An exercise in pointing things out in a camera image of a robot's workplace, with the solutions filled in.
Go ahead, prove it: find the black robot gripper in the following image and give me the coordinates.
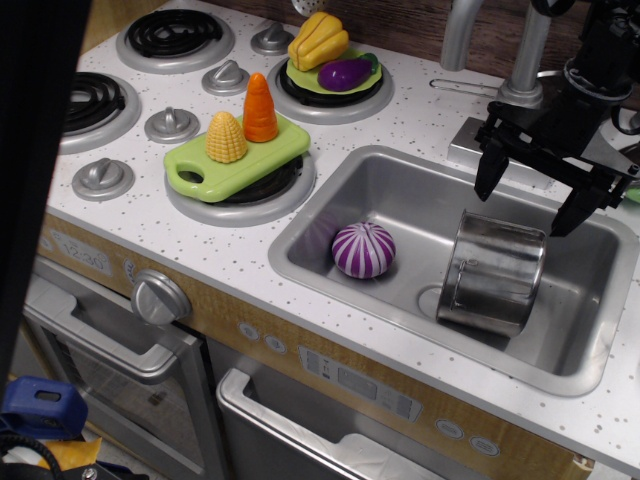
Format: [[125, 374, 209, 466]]
[[474, 58, 639, 237]]

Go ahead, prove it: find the stainless steel pot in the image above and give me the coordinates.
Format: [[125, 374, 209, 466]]
[[437, 211, 547, 338]]

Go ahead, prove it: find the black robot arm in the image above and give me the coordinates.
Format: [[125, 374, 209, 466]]
[[474, 1, 639, 237]]

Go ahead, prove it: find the grey metal sink basin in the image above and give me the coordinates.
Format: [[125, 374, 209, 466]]
[[269, 146, 639, 396]]

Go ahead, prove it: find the silver toy faucet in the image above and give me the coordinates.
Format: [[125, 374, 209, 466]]
[[439, 0, 636, 190]]

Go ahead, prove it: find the purple white striped toy onion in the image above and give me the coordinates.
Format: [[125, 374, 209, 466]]
[[331, 222, 396, 279]]

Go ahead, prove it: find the back right stove burner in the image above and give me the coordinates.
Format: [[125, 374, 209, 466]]
[[267, 60, 394, 125]]

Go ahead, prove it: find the stove burner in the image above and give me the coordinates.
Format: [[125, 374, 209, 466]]
[[58, 72, 142, 155], [267, 60, 394, 125], [116, 9, 235, 75], [164, 153, 316, 228]]

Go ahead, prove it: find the purple toy eggplant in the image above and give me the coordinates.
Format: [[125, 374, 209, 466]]
[[317, 53, 379, 92]]

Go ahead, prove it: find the green toy plate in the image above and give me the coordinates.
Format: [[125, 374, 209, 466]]
[[285, 48, 382, 95]]

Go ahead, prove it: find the yellow toy bell pepper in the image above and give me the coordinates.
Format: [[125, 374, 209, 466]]
[[288, 12, 350, 72]]

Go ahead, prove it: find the front right stove burner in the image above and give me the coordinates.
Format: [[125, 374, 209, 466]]
[[164, 153, 316, 228]]

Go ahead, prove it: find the orange toy carrot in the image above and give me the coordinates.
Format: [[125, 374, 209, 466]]
[[243, 72, 279, 143]]

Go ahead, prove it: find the grey stove knob back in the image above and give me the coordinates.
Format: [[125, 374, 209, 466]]
[[250, 22, 294, 56]]

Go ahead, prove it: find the grey stove knob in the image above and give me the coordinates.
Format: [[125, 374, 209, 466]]
[[72, 158, 135, 202], [144, 107, 200, 144], [201, 60, 250, 96], [250, 22, 294, 56]]

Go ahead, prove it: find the yellow toy corn cob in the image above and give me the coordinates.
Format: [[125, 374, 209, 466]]
[[205, 111, 248, 164]]

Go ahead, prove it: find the green toy cutting board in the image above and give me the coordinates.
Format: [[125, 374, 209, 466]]
[[164, 115, 310, 203]]

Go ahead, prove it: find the grey stove knob middle right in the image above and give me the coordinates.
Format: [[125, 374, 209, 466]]
[[201, 60, 250, 96]]

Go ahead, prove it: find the grey dishwasher door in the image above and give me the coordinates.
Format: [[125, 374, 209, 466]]
[[216, 368, 481, 480]]

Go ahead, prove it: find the grey stove knob middle left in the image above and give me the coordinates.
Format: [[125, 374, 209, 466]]
[[144, 107, 200, 144]]

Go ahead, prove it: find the back left stove burner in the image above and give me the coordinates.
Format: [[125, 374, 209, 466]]
[[116, 9, 235, 75]]

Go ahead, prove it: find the grey oven dial knob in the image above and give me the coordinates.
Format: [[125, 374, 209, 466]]
[[131, 269, 192, 326]]

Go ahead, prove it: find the grey stove knob front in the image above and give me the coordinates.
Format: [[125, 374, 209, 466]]
[[72, 158, 135, 202]]

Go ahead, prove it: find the grey oven door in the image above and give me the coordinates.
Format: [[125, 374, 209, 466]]
[[24, 256, 229, 479]]

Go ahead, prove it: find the front left stove burner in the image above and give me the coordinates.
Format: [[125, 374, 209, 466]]
[[58, 72, 142, 155]]

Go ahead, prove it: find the blue clamp tool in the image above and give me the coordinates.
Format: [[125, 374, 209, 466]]
[[1, 376, 88, 440]]

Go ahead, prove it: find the silver faucet handle post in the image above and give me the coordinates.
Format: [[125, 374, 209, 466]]
[[440, 0, 484, 72]]

